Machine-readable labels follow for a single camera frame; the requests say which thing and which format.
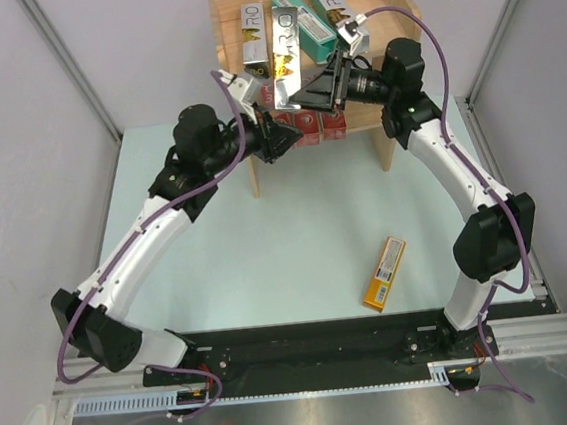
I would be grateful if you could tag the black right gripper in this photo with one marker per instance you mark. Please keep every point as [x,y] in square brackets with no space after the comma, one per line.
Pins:
[320,93]

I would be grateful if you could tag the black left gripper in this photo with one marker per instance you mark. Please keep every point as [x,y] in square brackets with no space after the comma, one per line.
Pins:
[273,140]

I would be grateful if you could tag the red 3D toothpaste box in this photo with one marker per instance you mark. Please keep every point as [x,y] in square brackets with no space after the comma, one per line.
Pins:
[267,96]
[308,123]
[334,126]

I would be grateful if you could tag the teal toothpaste box with barcode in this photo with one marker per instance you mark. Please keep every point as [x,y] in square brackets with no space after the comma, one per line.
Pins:
[317,39]

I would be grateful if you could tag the silver yellow toothpaste box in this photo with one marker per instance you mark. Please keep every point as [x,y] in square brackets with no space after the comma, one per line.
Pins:
[254,46]

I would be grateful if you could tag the plain yellow toothpaste box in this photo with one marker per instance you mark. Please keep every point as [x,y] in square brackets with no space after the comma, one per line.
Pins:
[286,57]

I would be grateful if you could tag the silver teal toothpaste box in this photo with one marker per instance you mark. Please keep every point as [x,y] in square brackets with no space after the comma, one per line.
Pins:
[333,12]

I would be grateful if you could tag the yellow toothpaste box with barcode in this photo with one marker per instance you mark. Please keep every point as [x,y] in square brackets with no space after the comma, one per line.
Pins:
[381,282]

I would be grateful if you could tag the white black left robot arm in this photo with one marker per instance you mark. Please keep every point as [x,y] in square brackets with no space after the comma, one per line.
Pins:
[93,317]

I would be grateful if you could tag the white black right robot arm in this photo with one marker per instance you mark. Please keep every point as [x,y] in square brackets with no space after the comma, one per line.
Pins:
[497,232]

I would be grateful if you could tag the wooden two-tier shelf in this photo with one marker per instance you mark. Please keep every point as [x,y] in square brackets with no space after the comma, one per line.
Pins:
[225,19]

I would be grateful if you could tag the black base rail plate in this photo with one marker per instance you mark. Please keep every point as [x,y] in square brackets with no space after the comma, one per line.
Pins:
[326,355]

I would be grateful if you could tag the white slotted cable duct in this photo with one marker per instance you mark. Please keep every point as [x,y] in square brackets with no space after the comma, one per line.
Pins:
[171,400]

